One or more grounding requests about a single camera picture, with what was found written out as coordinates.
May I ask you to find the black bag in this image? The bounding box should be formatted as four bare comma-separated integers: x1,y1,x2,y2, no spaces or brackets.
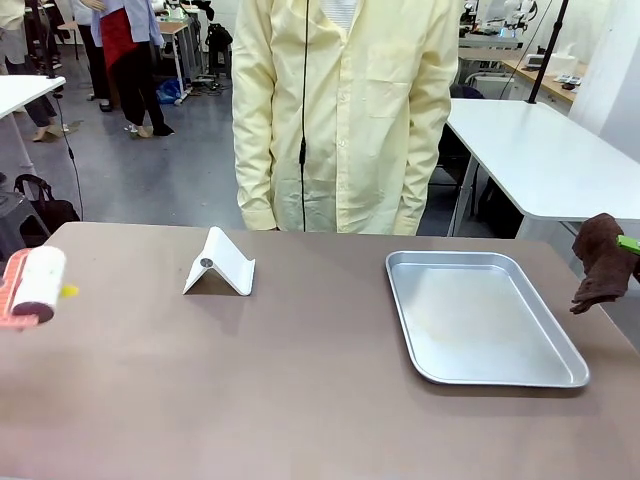
13,173,82,237

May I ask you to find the black tripod pole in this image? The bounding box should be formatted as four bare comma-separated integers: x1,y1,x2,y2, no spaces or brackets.
528,0,572,105

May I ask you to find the person in grey clothes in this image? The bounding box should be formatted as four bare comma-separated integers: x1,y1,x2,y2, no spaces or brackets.
0,0,67,144

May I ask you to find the person in yellow coat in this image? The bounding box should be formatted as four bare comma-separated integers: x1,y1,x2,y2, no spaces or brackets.
232,0,464,237

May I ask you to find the white folding stand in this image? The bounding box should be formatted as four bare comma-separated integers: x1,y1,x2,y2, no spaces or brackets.
182,225,257,297

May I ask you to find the thin black microphone cable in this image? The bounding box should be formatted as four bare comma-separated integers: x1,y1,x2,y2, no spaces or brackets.
299,0,312,233

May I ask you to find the pink handled white lint roller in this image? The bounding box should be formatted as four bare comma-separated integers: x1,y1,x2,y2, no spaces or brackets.
0,244,69,334

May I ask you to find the person in black trousers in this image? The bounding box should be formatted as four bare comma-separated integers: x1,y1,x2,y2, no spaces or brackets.
69,0,114,113

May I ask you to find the person's right forearm yellow sleeve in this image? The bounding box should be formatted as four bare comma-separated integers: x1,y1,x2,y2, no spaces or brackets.
232,114,279,233

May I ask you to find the black stand pole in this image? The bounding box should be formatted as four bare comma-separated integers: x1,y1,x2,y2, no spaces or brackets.
25,0,60,82

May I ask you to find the brown cloth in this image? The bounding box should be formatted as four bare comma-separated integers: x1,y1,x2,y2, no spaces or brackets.
570,212,639,316

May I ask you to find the wooden top desk with legs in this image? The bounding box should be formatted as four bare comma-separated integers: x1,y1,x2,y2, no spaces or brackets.
157,18,202,101

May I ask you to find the person with red apron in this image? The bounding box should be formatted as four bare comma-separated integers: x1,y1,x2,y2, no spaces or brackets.
82,0,176,140

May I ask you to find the grey metal stool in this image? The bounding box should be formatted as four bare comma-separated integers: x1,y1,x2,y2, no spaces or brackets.
0,192,52,262

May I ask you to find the black stool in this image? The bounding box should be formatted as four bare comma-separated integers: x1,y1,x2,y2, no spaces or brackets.
206,22,237,80

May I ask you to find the blue plastic bag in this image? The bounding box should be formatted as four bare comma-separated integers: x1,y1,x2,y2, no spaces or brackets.
155,78,183,106

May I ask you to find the person's left forearm yellow sleeve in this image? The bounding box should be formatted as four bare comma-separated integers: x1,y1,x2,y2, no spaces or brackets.
393,124,452,237

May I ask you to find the wooden top workbench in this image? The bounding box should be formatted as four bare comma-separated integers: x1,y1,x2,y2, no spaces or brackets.
499,57,576,107

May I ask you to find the small white table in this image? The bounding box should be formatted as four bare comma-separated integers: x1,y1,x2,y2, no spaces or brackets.
0,74,68,169

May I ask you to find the silver metal tray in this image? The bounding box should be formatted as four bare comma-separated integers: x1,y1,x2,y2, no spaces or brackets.
384,250,592,389

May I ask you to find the thin black hanging cable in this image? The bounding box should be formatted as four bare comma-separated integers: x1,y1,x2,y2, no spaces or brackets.
51,93,86,222

